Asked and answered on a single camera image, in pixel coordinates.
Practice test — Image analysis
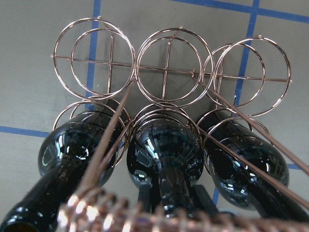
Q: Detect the dark wine bottle in basket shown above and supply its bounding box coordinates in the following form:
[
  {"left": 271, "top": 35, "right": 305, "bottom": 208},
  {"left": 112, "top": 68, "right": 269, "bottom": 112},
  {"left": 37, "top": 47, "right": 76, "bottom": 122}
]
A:
[{"left": 0, "top": 100, "right": 120, "bottom": 232}]

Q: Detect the dark wine bottle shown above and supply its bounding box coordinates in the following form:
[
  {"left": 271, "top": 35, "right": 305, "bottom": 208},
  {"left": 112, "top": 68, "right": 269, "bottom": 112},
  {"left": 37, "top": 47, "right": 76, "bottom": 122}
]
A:
[
  {"left": 126, "top": 116, "right": 204, "bottom": 218},
  {"left": 0, "top": 100, "right": 120, "bottom": 232}
]

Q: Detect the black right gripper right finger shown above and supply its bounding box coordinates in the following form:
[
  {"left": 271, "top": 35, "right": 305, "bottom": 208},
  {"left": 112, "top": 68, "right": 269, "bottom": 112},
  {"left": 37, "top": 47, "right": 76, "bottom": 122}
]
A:
[{"left": 193, "top": 185, "right": 219, "bottom": 214}]

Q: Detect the copper wire wine basket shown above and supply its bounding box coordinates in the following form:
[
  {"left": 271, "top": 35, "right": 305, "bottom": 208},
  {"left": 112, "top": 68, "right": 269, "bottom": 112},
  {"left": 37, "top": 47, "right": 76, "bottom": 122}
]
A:
[{"left": 52, "top": 16, "right": 309, "bottom": 232}]

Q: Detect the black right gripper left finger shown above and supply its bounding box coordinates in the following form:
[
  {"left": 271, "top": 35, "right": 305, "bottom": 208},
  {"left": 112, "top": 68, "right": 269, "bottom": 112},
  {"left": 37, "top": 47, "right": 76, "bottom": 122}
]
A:
[{"left": 138, "top": 182, "right": 152, "bottom": 212}]

